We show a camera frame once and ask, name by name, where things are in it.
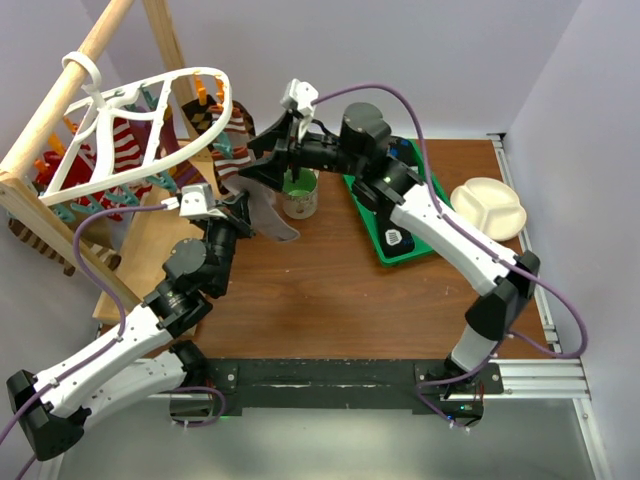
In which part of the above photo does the wooden drying rack frame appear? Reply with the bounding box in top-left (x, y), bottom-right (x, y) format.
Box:
top-left (0, 0), bottom-right (221, 326)

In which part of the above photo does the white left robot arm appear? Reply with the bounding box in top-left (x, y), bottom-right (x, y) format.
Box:
top-left (7, 192), bottom-right (254, 461)

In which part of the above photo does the red white striped sock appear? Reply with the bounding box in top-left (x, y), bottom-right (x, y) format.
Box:
top-left (33, 118), bottom-right (152, 214)

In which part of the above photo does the maroon purple sock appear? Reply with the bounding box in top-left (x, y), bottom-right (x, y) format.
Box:
top-left (130, 106), bottom-right (206, 189)

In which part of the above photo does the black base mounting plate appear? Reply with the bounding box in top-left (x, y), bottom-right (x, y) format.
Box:
top-left (179, 358), bottom-right (505, 425)

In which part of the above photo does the cream divided plate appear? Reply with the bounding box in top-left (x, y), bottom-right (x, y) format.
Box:
top-left (450, 177), bottom-right (527, 242)

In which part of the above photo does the black white striped sock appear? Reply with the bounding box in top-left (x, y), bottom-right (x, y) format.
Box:
top-left (375, 213), bottom-right (415, 259)

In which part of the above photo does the green plastic tray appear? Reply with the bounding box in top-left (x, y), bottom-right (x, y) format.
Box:
top-left (342, 139), bottom-right (470, 269)

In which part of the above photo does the grey red striped sock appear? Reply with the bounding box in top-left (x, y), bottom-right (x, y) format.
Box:
top-left (211, 100), bottom-right (300, 242)

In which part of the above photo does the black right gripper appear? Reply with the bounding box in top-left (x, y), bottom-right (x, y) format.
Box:
top-left (239, 109), bottom-right (365, 192)

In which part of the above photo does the black blue logo sock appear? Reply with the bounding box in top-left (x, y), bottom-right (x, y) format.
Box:
top-left (388, 136), bottom-right (424, 177)

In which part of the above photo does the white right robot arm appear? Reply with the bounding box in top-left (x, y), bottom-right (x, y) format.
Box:
top-left (240, 102), bottom-right (540, 393)

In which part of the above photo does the white oval sock hanger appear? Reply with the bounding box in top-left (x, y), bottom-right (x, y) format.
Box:
top-left (39, 52), bottom-right (232, 207)

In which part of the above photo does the brown yellow argyle sock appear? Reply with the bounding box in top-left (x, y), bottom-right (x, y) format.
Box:
top-left (181, 95), bottom-right (218, 135)

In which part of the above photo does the green ceramic mug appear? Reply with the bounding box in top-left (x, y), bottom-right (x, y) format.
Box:
top-left (282, 168), bottom-right (318, 220)

